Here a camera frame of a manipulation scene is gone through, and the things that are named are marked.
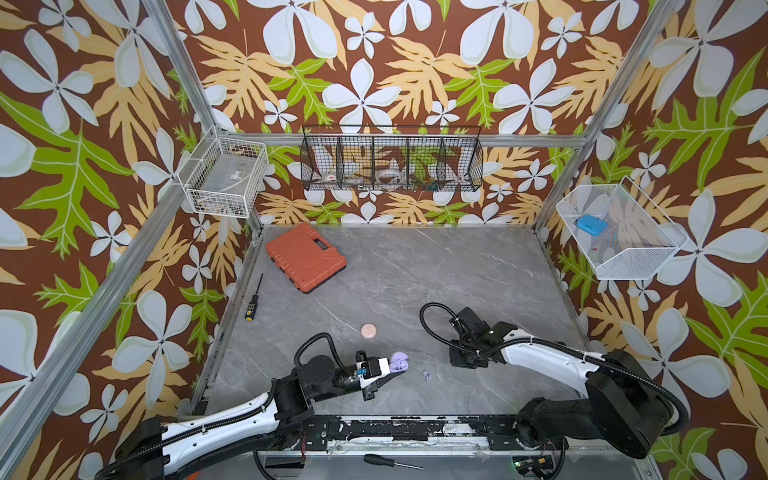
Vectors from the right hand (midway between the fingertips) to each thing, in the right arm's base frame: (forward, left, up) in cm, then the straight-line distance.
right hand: (448, 359), depth 87 cm
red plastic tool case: (+35, +47, +6) cm, 59 cm away
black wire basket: (+55, +16, +32) cm, 66 cm away
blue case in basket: (+30, -42, +26) cm, 57 cm away
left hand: (-7, +15, +19) cm, 26 cm away
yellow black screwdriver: (+16, +62, +2) cm, 64 cm away
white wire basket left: (+40, +65, +36) cm, 84 cm away
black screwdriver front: (-25, +20, +1) cm, 32 cm away
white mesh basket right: (+27, -46, +27) cm, 60 cm away
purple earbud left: (-5, +7, 0) cm, 8 cm away
